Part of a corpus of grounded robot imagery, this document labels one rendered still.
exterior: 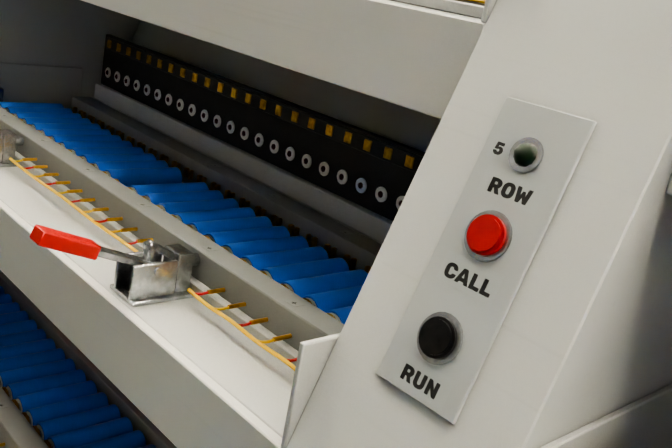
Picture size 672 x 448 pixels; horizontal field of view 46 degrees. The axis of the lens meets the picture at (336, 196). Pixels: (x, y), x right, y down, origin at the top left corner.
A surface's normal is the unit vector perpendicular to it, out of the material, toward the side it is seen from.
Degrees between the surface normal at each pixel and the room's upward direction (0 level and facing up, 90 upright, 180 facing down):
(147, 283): 90
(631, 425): 90
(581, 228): 90
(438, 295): 90
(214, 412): 111
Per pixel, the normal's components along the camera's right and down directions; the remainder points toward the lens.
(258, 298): -0.73, 0.05
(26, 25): 0.66, 0.32
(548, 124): -0.62, -0.29
